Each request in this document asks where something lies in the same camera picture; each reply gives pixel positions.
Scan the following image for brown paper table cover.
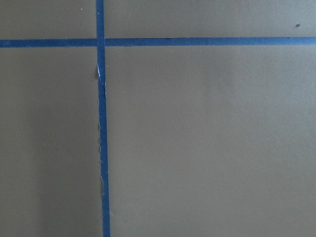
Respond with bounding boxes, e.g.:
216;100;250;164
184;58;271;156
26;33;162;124
0;0;316;237

